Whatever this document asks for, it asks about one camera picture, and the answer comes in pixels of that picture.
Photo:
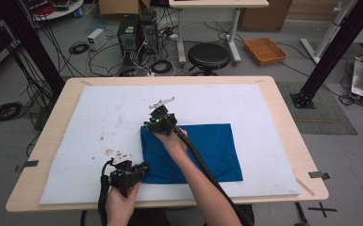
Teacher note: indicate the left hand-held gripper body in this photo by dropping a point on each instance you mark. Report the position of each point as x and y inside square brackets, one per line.
[124, 177]

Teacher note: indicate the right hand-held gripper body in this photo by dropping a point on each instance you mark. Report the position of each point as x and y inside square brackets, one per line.
[161, 121]

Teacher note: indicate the blue printed t-shirt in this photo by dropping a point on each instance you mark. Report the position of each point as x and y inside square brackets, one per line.
[213, 150]

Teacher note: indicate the person's right hand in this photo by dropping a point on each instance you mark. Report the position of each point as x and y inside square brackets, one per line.
[171, 141]

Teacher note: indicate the person's left hand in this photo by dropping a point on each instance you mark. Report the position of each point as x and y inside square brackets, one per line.
[121, 204]

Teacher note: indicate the white foam mat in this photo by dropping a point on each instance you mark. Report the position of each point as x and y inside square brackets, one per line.
[169, 103]

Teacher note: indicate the person's dark trousers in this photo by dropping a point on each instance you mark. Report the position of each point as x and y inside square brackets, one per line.
[151, 218]

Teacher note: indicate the black round stool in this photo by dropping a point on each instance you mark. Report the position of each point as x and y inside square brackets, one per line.
[208, 56]

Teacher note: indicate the large black computer tower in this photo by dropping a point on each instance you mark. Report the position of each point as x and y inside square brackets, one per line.
[128, 37]

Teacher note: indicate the small black computer tower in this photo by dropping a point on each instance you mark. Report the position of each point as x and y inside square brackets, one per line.
[149, 31]

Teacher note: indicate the grey tape strip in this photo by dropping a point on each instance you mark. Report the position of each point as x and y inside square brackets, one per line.
[28, 164]
[319, 175]

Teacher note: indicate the small white power box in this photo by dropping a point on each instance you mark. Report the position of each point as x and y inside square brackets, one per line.
[96, 39]

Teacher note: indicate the open cardboard box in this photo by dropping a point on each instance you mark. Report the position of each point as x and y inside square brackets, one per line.
[118, 7]

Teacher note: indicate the orange basket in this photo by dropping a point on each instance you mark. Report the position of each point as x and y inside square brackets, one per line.
[265, 51]

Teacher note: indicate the white-legged desk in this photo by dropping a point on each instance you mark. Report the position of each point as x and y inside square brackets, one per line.
[220, 3]

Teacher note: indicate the round white table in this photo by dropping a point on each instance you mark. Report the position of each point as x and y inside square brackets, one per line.
[56, 9]

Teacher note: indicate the closed cardboard box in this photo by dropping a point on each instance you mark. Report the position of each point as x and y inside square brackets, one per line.
[264, 14]

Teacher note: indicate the thin wooden strip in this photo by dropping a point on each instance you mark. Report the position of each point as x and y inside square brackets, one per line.
[305, 186]

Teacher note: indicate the grey floor mat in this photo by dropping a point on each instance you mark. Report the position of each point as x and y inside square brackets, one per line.
[323, 103]

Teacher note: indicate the black tape cross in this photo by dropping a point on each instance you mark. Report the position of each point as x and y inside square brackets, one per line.
[322, 209]

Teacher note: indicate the white metal stand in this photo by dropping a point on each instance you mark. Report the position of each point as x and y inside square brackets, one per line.
[326, 34]

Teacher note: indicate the black metal frame post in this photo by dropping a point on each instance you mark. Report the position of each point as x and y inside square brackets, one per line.
[336, 47]
[34, 47]

